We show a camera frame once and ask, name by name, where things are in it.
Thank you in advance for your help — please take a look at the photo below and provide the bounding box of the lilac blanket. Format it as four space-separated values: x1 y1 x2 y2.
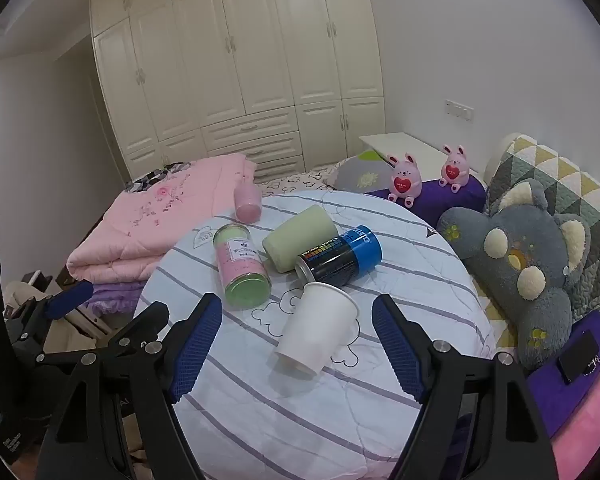
87 280 148 318

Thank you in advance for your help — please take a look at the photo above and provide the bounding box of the grey pillow with sun print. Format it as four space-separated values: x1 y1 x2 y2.
332 150 398 193

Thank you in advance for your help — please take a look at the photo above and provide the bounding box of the pink cup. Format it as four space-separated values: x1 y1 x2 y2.
234 182 263 224

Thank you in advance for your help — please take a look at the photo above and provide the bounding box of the pink bunny toy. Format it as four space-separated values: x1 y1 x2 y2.
438 144 473 193
387 152 423 208

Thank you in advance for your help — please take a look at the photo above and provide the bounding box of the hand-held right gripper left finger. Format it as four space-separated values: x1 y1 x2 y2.
36 292 224 480

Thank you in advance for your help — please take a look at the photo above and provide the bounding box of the grey plush animal pillow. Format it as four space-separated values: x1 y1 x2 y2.
436 178 593 371

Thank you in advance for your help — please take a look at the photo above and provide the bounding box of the purple cushion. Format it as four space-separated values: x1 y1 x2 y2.
365 175 487 222

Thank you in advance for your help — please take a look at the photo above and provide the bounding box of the pink jar with green lid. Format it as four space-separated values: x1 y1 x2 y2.
213 223 273 309

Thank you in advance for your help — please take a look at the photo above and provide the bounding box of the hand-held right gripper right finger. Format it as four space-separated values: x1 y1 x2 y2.
371 293 553 480

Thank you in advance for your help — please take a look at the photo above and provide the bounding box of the triangle patterned quilted cover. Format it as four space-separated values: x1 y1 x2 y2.
485 135 600 321

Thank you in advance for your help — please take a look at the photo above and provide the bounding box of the pink mat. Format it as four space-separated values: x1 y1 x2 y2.
550 332 600 480

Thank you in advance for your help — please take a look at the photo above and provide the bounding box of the folded pink quilt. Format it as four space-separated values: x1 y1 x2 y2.
66 154 258 283

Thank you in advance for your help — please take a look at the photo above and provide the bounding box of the black and white checkered cloth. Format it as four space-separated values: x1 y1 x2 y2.
125 161 191 193

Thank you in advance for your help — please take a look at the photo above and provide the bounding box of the white paper cup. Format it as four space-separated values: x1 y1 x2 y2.
274 281 358 377

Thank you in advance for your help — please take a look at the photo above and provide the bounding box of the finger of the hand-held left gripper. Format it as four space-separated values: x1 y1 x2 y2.
106 302 171 357
7 280 95 345

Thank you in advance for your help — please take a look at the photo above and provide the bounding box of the black phone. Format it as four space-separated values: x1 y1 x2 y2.
559 332 600 385

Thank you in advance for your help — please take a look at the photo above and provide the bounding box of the blue and black can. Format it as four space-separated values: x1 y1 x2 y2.
294 225 383 288

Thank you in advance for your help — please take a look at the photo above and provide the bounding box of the white wall switch panel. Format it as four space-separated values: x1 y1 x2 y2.
445 100 475 120

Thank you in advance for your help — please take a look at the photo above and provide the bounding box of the white nightstand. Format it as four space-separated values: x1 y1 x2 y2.
358 132 451 181

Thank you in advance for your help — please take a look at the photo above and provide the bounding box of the cream wardrobe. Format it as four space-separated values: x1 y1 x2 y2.
89 0 387 186

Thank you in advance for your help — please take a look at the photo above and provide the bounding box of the light green cup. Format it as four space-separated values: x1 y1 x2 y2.
262 205 340 274

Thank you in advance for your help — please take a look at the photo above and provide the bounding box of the heart print bed sheet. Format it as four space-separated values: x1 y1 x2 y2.
257 169 341 198

